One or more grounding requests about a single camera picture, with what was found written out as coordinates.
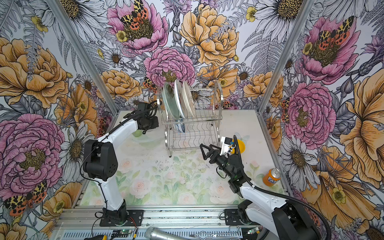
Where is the metal two-tier dish rack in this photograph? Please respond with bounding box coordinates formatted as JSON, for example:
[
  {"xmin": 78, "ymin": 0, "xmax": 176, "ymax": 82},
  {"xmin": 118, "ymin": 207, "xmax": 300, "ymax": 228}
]
[{"xmin": 157, "ymin": 82, "xmax": 224, "ymax": 157}]

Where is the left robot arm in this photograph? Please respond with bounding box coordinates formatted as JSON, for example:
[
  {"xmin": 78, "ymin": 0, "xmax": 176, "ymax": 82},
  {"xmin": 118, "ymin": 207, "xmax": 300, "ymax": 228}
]
[{"xmin": 82, "ymin": 102, "xmax": 159, "ymax": 226}]

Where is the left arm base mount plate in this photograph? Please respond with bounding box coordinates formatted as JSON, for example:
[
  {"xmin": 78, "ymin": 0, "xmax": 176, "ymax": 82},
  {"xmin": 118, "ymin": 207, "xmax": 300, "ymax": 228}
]
[{"xmin": 99, "ymin": 210, "xmax": 144, "ymax": 227}]

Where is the teal rimmed plate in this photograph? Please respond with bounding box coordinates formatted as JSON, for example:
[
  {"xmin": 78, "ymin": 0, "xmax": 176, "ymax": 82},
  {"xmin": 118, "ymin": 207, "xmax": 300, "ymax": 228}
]
[{"xmin": 162, "ymin": 82, "xmax": 180, "ymax": 121}]

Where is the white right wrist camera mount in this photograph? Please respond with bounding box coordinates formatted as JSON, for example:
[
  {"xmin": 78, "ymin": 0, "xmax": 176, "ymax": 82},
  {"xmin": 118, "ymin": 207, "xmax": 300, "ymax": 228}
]
[{"xmin": 220, "ymin": 137, "xmax": 237, "ymax": 156}]

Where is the yellow plastic bowl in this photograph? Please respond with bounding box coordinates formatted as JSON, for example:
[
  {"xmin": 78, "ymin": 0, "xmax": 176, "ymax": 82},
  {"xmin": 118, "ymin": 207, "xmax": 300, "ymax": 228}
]
[{"xmin": 231, "ymin": 140, "xmax": 246, "ymax": 154}]

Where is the white watermelon pattern plate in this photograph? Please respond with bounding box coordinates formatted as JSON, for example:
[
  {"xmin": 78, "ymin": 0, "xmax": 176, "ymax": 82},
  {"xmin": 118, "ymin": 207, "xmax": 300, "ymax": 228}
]
[{"xmin": 174, "ymin": 80, "xmax": 187, "ymax": 119}]

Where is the metal wire tool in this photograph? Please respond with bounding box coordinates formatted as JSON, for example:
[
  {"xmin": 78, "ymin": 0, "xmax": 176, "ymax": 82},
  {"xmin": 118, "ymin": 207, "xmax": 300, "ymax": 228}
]
[{"xmin": 189, "ymin": 226, "xmax": 243, "ymax": 240}]

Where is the right rear aluminium frame post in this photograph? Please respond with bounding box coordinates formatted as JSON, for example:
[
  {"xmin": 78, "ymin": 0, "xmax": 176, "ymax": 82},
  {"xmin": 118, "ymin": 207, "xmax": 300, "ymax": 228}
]
[{"xmin": 257, "ymin": 0, "xmax": 315, "ymax": 115}]

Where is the front aluminium rail base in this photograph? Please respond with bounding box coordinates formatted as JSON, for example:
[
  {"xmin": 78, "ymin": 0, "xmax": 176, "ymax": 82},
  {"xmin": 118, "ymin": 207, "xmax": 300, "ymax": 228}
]
[{"xmin": 50, "ymin": 205, "xmax": 277, "ymax": 240}]

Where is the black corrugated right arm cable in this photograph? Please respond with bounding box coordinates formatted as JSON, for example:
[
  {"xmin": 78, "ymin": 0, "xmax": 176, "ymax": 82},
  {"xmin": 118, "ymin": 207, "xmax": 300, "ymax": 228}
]
[{"xmin": 232, "ymin": 134, "xmax": 332, "ymax": 240}]

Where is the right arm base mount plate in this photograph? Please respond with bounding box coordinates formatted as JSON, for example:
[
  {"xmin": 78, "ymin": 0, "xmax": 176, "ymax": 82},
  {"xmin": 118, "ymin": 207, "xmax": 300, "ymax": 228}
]
[{"xmin": 224, "ymin": 209, "xmax": 251, "ymax": 226}]

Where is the orange soda can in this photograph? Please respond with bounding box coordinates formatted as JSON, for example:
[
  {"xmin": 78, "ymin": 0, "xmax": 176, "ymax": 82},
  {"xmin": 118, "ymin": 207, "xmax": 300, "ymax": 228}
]
[{"xmin": 263, "ymin": 168, "xmax": 282, "ymax": 187}]

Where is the green glass tumbler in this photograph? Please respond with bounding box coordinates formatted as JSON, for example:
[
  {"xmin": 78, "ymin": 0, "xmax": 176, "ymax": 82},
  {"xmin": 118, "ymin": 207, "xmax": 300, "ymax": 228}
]
[{"xmin": 132, "ymin": 130, "xmax": 143, "ymax": 138}]

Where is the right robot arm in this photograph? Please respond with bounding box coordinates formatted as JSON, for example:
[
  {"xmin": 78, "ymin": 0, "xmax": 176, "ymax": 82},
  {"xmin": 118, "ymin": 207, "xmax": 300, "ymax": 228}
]
[{"xmin": 200, "ymin": 144, "xmax": 321, "ymax": 240}]

